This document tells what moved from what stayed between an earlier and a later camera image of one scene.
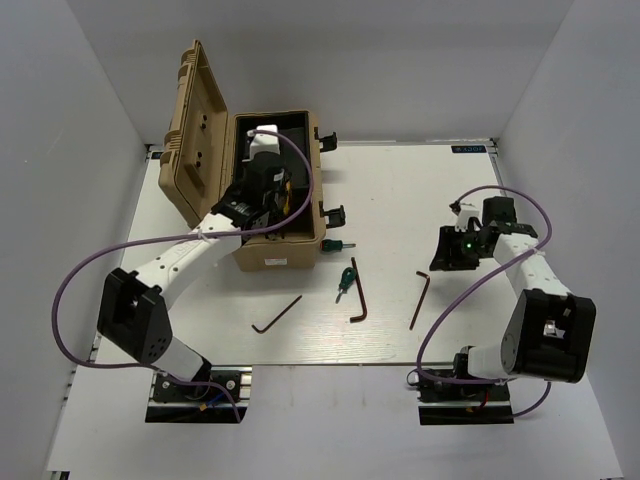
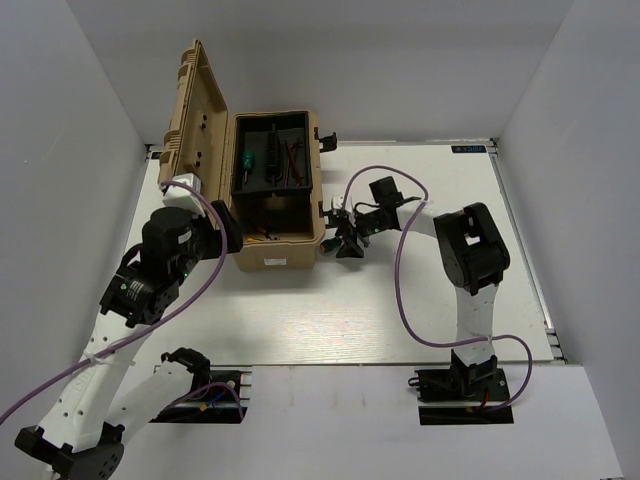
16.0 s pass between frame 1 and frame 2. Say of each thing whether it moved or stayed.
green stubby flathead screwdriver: moved
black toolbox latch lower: stayed
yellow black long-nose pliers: moved
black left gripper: moved
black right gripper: moved
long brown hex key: moved
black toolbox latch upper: stayed
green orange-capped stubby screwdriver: stayed
